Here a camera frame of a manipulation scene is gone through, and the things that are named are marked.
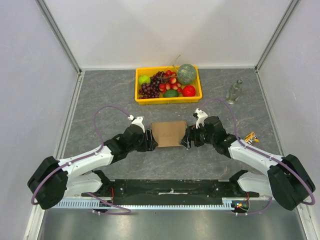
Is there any brown cardboard box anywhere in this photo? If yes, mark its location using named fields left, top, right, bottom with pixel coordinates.
left=151, top=120, right=187, bottom=148

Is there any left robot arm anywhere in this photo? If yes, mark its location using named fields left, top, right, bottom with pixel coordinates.
left=27, top=124, right=158, bottom=210

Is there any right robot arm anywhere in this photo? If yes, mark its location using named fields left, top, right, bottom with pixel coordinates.
left=180, top=116, right=316, bottom=211

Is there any yellow candy bag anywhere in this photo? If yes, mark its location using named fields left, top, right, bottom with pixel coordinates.
left=244, top=131, right=260, bottom=145

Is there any red tomato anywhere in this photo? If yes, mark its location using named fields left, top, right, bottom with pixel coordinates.
left=182, top=85, right=197, bottom=97

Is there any clear glass bottle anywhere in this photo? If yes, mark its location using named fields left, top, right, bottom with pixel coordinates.
left=226, top=79, right=243, bottom=105

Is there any dark purple grape bunch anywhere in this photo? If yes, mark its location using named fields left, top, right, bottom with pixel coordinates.
left=138, top=83, right=160, bottom=99

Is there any green avocado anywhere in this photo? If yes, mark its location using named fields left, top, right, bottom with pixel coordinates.
left=163, top=89, right=180, bottom=98

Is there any green apple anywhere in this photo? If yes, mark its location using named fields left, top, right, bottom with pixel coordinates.
left=138, top=75, right=151, bottom=85

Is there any red cherry bunch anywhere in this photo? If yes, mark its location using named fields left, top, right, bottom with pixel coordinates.
left=158, top=70, right=182, bottom=94

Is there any green netted melon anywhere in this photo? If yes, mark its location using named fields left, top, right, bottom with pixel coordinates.
left=177, top=64, right=197, bottom=85

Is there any yellow plastic tray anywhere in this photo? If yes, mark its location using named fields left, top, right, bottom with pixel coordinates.
left=134, top=65, right=203, bottom=105

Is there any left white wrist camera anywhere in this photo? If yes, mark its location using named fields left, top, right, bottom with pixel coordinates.
left=128, top=115, right=146, bottom=133

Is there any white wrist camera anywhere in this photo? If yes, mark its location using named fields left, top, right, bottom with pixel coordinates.
left=128, top=115, right=146, bottom=133
left=193, top=108, right=208, bottom=129

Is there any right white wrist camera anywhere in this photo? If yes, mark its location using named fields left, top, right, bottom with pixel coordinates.
left=193, top=108, right=208, bottom=129

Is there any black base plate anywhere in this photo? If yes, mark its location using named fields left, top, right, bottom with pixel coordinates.
left=93, top=179, right=260, bottom=200

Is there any grey slotted cable duct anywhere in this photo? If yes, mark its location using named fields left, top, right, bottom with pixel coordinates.
left=53, top=198, right=237, bottom=210

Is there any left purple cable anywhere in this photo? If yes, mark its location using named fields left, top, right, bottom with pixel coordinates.
left=30, top=105, right=133, bottom=216

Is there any purple cable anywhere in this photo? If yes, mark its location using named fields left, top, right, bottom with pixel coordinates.
left=197, top=97, right=316, bottom=216
left=30, top=105, right=133, bottom=216

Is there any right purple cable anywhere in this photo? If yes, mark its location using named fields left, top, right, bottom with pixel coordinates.
left=197, top=97, right=316, bottom=216

